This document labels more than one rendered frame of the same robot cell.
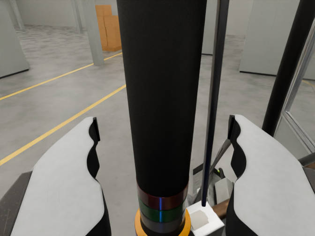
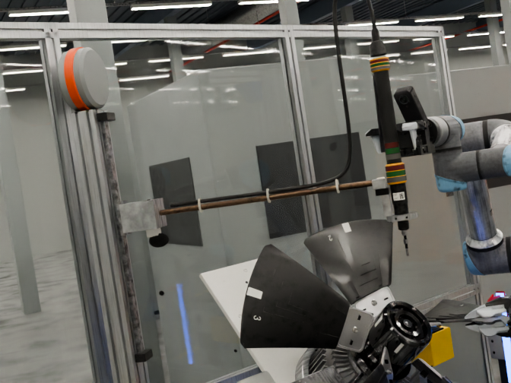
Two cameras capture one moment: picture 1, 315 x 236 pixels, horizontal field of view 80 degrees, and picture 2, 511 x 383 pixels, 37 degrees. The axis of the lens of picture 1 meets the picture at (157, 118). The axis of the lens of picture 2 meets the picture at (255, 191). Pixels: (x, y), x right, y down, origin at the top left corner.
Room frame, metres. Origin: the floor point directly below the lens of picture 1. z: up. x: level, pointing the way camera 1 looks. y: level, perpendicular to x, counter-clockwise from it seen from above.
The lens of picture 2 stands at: (1.64, 0.83, 1.60)
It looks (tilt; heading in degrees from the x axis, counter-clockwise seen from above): 2 degrees down; 219
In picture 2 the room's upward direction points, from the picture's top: 9 degrees counter-clockwise
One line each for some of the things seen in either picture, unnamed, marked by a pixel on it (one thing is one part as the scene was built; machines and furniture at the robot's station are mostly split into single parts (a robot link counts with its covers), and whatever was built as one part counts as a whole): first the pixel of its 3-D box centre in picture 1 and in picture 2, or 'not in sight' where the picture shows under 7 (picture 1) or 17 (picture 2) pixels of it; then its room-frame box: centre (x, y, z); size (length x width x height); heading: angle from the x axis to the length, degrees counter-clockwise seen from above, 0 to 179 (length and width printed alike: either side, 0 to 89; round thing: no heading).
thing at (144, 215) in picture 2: not in sight; (141, 215); (0.34, -0.57, 1.53); 0.10 x 0.07 x 0.08; 114
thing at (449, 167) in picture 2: not in sight; (455, 169); (-0.20, 0.02, 1.52); 0.11 x 0.08 x 0.11; 106
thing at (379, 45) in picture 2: not in sight; (389, 129); (0.08, 0.00, 1.64); 0.04 x 0.04 x 0.46
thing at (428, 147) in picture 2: not in sight; (415, 137); (-0.04, 0.00, 1.61); 0.12 x 0.08 x 0.09; 0
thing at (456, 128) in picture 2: not in sight; (443, 131); (-0.20, 0.00, 1.62); 0.11 x 0.08 x 0.09; 0
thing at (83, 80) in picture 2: not in sight; (84, 80); (0.38, -0.66, 1.88); 0.17 x 0.15 x 0.16; 169
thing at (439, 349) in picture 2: not in sight; (419, 346); (-0.33, -0.23, 1.02); 0.16 x 0.10 x 0.11; 79
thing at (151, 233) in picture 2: not in sight; (158, 237); (0.33, -0.54, 1.47); 0.05 x 0.04 x 0.05; 114
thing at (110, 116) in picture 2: not in sight; (124, 236); (0.36, -0.62, 1.48); 0.05 x 0.03 x 0.62; 24
